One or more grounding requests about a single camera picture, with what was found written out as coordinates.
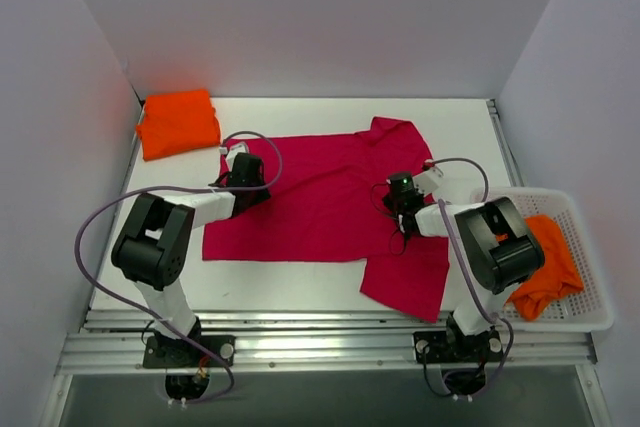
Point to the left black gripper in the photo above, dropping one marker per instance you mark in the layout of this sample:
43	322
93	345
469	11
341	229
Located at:
255	192

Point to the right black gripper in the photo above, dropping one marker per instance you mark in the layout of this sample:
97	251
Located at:
393	202

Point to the crimson red t-shirt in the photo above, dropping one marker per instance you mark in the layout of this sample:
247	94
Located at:
323	208

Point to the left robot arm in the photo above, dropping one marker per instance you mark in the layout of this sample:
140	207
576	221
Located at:
151	248

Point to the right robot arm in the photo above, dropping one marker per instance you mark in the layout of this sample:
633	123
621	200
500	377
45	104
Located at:
494	247

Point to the folded orange t-shirt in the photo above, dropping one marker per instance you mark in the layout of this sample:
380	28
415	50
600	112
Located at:
177	123

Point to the crumpled orange t-shirt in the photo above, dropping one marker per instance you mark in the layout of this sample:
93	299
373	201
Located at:
555	280

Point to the white plastic basket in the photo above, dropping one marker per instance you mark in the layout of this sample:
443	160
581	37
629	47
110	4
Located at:
588	311

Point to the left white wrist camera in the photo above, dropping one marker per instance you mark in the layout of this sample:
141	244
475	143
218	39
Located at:
228	155

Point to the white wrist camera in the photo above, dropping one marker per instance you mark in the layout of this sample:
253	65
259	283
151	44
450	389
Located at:
228	155
428	180

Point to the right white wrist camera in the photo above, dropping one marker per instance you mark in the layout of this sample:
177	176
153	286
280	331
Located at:
428	180

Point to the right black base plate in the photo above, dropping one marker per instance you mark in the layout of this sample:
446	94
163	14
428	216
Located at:
443	347

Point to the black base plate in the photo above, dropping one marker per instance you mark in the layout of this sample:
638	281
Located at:
443	347
166	353

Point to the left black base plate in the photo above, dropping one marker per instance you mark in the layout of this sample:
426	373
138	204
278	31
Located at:
166	353

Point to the aluminium rail frame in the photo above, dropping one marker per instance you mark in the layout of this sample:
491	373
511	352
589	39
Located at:
298	317

